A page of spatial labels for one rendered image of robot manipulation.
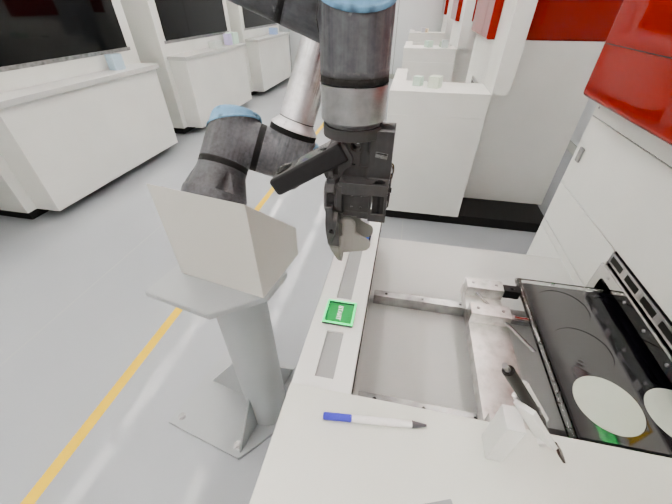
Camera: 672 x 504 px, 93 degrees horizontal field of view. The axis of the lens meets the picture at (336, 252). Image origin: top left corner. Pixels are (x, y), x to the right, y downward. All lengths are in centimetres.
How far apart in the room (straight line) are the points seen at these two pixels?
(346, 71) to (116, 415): 170
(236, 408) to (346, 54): 147
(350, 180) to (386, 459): 35
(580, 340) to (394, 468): 47
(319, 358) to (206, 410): 114
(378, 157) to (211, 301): 61
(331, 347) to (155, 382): 136
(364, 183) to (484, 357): 44
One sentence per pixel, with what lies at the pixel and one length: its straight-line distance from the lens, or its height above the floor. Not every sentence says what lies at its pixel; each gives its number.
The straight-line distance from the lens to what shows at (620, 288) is 91.
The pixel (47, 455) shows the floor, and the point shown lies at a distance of 189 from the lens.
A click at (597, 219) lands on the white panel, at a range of 104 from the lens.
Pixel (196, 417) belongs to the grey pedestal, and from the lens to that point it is 165.
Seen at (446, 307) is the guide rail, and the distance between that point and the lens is 82.
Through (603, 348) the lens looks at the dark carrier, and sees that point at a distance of 81.
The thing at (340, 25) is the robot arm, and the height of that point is 140.
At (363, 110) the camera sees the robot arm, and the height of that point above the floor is 133.
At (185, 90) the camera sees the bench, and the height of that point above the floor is 53.
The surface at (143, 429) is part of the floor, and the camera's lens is 174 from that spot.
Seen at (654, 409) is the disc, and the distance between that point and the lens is 77.
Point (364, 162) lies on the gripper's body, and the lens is 41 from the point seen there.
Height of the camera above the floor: 142
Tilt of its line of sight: 38 degrees down
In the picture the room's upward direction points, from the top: straight up
